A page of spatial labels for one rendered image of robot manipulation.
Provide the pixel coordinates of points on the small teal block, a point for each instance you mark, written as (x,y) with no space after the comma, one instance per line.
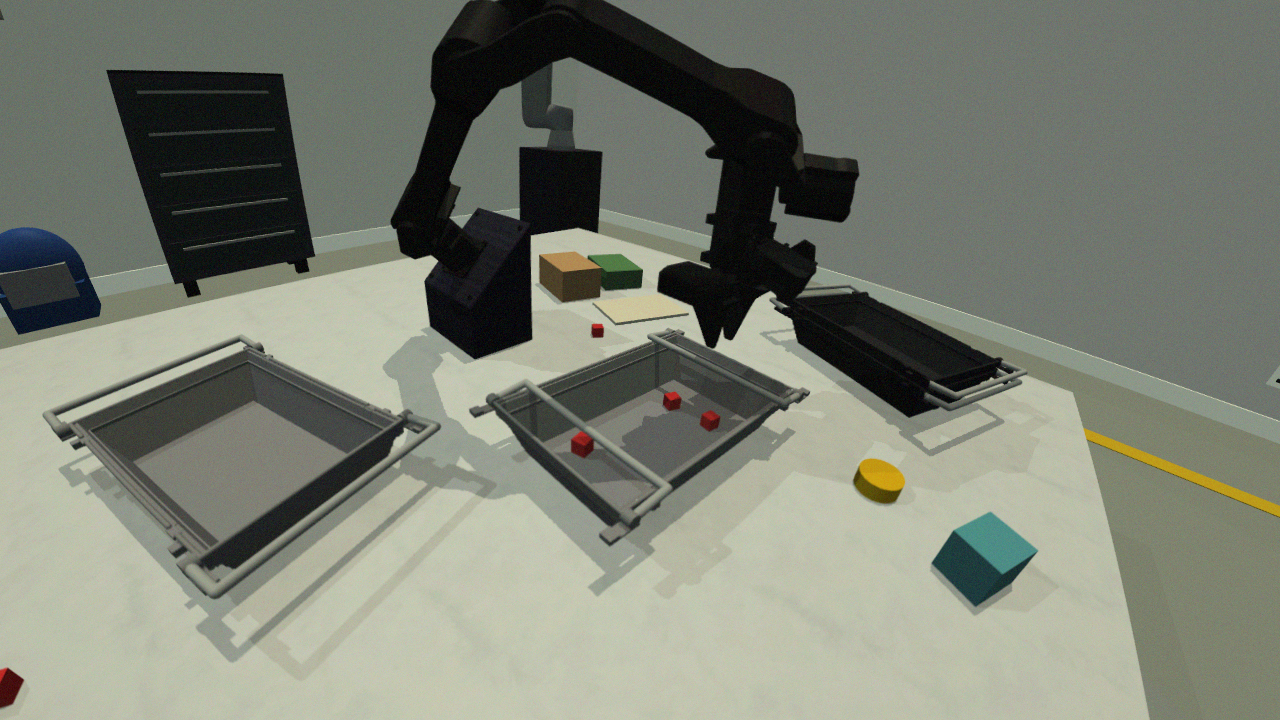
(982,557)

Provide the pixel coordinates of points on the brown rectangular block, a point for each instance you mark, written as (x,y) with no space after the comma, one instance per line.
(569,276)

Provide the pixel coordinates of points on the yellow short cylinder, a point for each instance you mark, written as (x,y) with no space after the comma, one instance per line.
(879,481)

